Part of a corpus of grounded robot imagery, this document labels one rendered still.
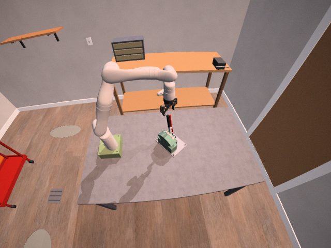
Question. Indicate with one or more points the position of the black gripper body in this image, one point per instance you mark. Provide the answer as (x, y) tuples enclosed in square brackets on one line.
[(166, 102)]

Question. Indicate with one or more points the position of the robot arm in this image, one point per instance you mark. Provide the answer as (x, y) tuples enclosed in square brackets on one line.
[(111, 74)]

